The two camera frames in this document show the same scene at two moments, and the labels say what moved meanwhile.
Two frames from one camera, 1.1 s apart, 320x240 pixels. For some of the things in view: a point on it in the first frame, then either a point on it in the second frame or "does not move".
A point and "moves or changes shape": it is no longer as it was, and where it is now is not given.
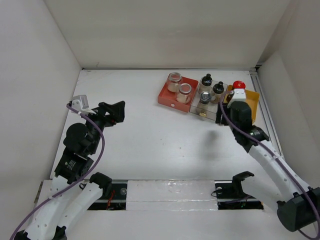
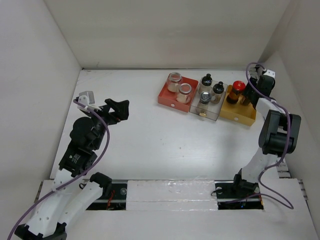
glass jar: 183,95 does not move
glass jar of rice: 173,81 does not move
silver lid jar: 225,98 moves or changes shape
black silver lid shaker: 205,97 does not move
